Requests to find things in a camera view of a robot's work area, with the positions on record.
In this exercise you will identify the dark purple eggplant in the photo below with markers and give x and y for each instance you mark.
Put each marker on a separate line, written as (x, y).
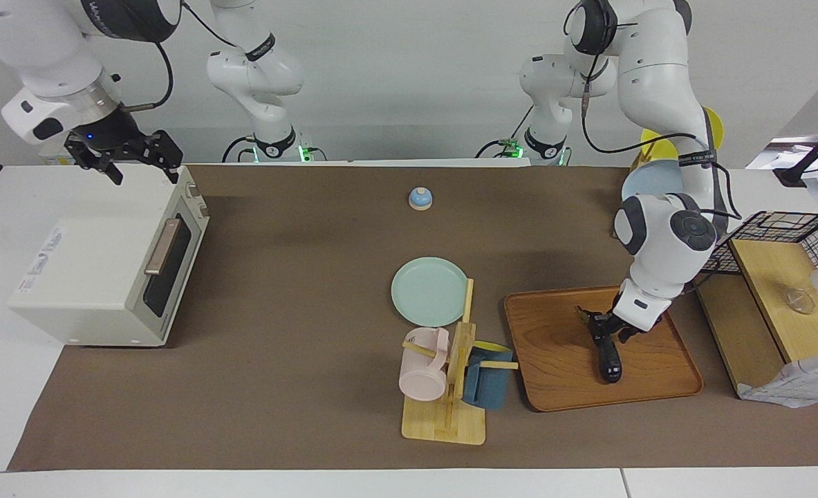
(610, 363)

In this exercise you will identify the white tiled cloth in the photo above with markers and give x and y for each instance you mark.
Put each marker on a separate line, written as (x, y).
(803, 384)

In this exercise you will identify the mint green plate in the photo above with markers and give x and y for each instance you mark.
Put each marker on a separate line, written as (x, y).
(428, 290)

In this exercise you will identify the blue service bell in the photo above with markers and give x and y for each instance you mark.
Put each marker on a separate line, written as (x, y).
(420, 200)

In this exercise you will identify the blue mug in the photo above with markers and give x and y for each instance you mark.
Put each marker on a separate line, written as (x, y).
(488, 387)

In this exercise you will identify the pink mug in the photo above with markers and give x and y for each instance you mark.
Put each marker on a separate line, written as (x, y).
(422, 377)

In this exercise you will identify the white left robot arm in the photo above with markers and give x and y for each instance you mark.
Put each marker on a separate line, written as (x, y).
(657, 76)

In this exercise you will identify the brown wooden tray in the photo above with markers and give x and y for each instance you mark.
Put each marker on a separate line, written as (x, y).
(554, 360)

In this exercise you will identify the brown table mat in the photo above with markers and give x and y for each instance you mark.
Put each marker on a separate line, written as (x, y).
(312, 387)

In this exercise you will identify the light blue plate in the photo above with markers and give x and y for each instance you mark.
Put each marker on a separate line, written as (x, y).
(657, 178)

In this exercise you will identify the white toaster oven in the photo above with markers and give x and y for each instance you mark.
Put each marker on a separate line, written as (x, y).
(84, 270)

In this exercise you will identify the yellow plate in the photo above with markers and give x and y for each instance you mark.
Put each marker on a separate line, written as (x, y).
(657, 146)

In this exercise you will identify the wooden mug rack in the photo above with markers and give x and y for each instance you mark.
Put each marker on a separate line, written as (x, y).
(443, 422)

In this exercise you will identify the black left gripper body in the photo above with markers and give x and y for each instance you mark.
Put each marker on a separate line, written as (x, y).
(617, 325)

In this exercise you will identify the long black camera stand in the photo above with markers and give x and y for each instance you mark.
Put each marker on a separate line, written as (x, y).
(813, 155)

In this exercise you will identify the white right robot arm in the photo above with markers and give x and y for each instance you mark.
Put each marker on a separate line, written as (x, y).
(256, 76)

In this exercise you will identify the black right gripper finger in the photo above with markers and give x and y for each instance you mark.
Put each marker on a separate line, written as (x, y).
(114, 173)
(172, 171)

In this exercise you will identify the wooden plate rack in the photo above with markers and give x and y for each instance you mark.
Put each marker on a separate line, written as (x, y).
(638, 164)

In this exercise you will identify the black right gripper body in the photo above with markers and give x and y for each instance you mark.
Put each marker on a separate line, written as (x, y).
(108, 138)

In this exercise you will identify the clear glass cup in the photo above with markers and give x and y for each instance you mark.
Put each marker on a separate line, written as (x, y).
(801, 301)

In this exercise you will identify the white power strip box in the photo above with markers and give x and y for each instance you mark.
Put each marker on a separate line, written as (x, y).
(50, 158)

